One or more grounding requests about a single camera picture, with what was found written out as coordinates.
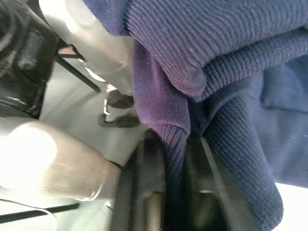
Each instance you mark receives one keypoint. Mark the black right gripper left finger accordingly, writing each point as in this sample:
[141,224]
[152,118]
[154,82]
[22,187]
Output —
[146,168]

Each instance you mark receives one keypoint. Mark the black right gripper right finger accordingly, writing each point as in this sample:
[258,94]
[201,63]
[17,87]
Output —
[204,173]

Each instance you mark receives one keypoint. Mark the navy blue knit jacket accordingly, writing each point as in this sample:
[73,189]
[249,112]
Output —
[216,48]

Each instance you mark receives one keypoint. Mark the black rounded foot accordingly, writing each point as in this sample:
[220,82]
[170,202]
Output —
[122,121]
[120,99]

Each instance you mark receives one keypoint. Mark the thin black slanted bar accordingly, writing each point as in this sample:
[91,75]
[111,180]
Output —
[79,73]

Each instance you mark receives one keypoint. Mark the black robot body housing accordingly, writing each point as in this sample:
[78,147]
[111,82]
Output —
[29,60]

